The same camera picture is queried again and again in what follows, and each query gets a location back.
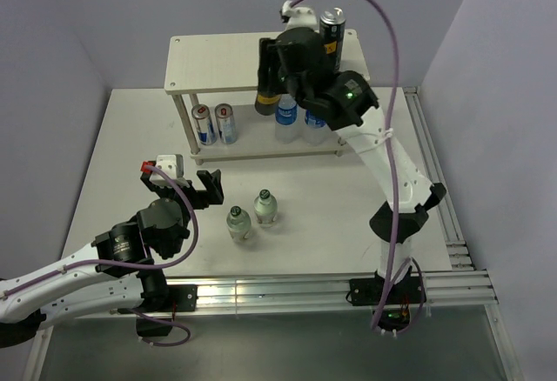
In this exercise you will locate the dark can yellow band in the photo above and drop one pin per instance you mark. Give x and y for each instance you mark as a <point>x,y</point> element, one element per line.
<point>332,25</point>

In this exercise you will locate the aluminium mounting rail frame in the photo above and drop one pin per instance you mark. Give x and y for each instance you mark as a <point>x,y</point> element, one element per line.
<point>301,263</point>

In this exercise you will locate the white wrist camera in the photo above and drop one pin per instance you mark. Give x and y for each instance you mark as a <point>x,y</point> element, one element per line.
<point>171,165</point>
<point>298,16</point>

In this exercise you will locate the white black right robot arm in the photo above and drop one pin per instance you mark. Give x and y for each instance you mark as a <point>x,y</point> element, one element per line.
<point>410,195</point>

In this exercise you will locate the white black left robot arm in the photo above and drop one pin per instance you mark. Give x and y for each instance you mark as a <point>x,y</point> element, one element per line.
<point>121,269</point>

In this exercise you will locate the dark can silver top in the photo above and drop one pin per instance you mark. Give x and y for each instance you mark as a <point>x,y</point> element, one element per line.
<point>266,97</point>

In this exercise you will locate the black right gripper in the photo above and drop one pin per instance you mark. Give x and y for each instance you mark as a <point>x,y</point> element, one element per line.
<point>267,54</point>

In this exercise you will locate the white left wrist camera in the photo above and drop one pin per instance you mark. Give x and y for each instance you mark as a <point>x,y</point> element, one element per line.
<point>171,165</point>

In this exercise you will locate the white two-tier wooden shelf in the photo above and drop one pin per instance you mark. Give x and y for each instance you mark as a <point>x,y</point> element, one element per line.
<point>222,68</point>

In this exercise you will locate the clear glass bottle green cap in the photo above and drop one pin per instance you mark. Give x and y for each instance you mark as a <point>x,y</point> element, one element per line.
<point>265,207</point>

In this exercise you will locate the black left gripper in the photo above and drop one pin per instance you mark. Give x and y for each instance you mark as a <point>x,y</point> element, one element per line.
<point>213,195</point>

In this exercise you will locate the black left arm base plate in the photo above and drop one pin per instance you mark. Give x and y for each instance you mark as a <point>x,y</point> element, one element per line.
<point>183,297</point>

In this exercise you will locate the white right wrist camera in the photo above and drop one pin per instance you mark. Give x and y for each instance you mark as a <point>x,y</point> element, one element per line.
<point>298,16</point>

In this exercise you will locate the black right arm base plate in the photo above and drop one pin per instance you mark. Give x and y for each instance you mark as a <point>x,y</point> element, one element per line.
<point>368,292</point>

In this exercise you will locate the Pocari Sweat bottle blue cap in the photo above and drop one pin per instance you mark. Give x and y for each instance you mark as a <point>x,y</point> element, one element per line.
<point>315,130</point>

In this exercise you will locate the blue silver energy can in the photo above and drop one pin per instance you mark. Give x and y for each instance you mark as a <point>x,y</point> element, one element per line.
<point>226,124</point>
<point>204,125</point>

